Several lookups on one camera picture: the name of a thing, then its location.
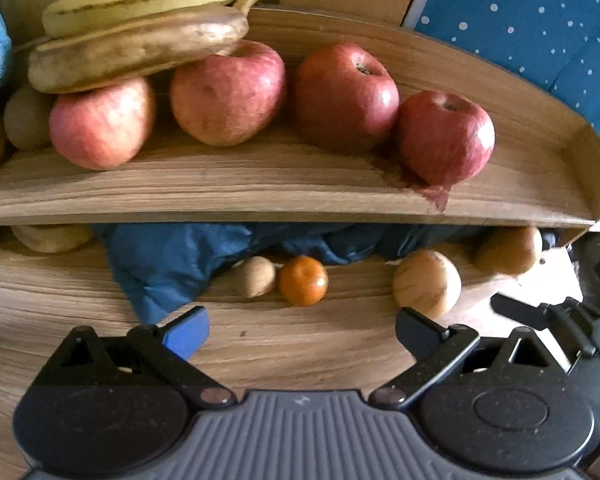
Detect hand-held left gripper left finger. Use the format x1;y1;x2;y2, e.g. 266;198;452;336
40;306;238;409

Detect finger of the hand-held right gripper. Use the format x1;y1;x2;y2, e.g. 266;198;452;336
490;293;599;358

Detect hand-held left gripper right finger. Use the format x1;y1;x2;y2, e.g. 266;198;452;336
369;307;566;409

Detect round yellow pear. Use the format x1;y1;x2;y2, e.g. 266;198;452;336
392;249;462;319

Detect brown pear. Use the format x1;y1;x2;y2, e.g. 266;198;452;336
472;226;543;276

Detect dark blue cloth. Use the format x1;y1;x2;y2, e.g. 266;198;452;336
92;222;481;326

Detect small beige round fruit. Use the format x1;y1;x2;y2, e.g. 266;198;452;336
230;256;277;299

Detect orange tangerine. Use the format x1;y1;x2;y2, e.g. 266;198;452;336
278;255;329;307

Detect pale potato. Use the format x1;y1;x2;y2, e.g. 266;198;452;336
11;224;95;254

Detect wooden tray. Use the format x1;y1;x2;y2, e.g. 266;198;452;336
0;5;600;233

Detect dark red apple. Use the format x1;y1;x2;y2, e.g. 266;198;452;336
393;90;496;186
294;43;401;151

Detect pale red apple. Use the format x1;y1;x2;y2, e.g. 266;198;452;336
169;40;287;147
49;77;157;171

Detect blue polka dot cloth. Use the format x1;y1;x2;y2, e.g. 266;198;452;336
410;0;600;161

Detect brown overripe banana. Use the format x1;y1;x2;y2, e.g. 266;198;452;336
28;6;251;94

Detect yellow banana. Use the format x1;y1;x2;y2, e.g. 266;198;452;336
41;0;265;39

